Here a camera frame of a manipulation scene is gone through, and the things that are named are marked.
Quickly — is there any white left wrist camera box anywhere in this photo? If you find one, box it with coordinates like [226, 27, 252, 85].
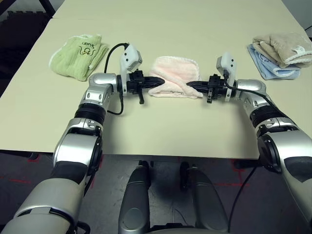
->
[118, 43, 143, 96]

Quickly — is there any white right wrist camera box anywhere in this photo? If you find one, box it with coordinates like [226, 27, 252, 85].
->
[216, 51, 238, 102]

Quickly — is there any thin white floor wire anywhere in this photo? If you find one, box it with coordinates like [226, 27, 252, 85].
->
[171, 207, 190, 225]

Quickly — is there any pink ribbed towel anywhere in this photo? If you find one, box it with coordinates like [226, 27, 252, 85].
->
[148, 56, 204, 99]

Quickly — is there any grey left robot leg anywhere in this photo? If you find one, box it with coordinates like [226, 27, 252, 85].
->
[118, 159, 152, 234]

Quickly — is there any green folded towel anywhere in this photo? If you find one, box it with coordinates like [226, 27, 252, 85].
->
[49, 34, 110, 82]

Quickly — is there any grey right robot leg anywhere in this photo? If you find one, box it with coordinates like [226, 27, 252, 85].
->
[179, 161, 230, 234]

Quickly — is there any black left wrist camera cable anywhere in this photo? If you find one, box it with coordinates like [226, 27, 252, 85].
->
[104, 43, 131, 116]

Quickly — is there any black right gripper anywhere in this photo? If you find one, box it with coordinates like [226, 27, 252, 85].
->
[186, 73, 229, 104]

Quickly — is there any dark framed side table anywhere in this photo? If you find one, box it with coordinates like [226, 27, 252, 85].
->
[39, 0, 57, 18]

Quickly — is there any black foam floor mat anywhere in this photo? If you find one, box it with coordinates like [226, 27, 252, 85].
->
[0, 10, 53, 96]

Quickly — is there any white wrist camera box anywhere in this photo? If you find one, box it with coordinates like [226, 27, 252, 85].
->
[118, 43, 143, 96]
[216, 51, 238, 102]

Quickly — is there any beige folded towel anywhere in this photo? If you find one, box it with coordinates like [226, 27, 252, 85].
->
[252, 31, 312, 69]

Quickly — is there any grey robot waist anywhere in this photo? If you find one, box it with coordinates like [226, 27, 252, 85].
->
[148, 225, 230, 234]

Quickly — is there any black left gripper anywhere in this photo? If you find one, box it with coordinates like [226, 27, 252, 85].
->
[126, 70, 165, 105]

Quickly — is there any grey robot leg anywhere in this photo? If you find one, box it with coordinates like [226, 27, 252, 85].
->
[118, 159, 152, 234]
[179, 161, 230, 234]

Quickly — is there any light blue folded towel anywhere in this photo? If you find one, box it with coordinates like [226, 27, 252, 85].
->
[247, 43, 302, 80]

